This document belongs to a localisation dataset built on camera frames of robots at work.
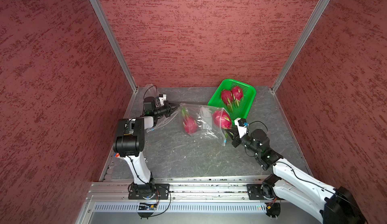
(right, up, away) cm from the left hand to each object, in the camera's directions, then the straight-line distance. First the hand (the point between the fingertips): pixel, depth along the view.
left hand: (179, 106), depth 92 cm
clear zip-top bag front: (-24, +11, +18) cm, 32 cm away
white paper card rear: (+17, -5, -2) cm, 17 cm away
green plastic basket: (+47, +1, +18) cm, 50 cm away
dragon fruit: (+41, +9, +16) cm, 45 cm away
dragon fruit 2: (+33, +6, +14) cm, 36 cm away
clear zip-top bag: (+22, -14, -9) cm, 28 cm away
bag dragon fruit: (+24, -5, -20) cm, 31 cm away
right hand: (+27, -13, -13) cm, 33 cm away
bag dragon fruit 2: (+7, -10, -3) cm, 12 cm away
